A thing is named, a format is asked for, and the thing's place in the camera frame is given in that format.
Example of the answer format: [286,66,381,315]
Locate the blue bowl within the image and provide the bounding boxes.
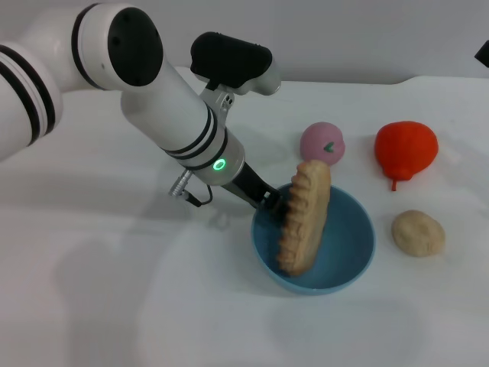
[251,183,377,296]

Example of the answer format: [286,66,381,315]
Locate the left arm connector cable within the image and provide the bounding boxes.
[167,170,213,208]

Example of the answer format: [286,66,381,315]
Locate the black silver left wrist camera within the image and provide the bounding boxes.
[189,32,282,97]

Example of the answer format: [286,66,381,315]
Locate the pink peach toy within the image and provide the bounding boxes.
[300,121,347,167]

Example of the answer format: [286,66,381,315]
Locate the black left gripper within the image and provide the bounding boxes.
[225,162,287,216]

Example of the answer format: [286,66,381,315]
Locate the long ridged bread loaf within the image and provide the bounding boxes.
[277,159,332,278]

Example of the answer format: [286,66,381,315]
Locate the round beige bread bun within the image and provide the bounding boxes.
[391,209,446,258]

